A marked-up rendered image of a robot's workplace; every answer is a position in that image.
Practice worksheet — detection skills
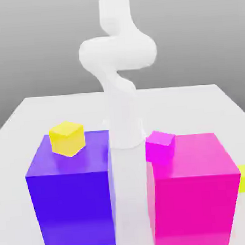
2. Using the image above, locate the small magenta cube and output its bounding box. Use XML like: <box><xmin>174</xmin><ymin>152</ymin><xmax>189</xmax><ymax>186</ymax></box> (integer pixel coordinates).
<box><xmin>144</xmin><ymin>129</ymin><xmax>178</xmax><ymax>164</ymax></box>

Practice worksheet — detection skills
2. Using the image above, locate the large purple box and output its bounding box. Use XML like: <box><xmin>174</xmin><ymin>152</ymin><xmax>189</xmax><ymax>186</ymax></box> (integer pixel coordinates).
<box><xmin>22</xmin><ymin>129</ymin><xmax>119</xmax><ymax>245</ymax></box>

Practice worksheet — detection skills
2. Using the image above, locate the large magenta box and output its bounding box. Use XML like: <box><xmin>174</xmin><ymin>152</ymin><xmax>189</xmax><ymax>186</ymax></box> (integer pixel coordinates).
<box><xmin>143</xmin><ymin>130</ymin><xmax>245</xmax><ymax>245</ymax></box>

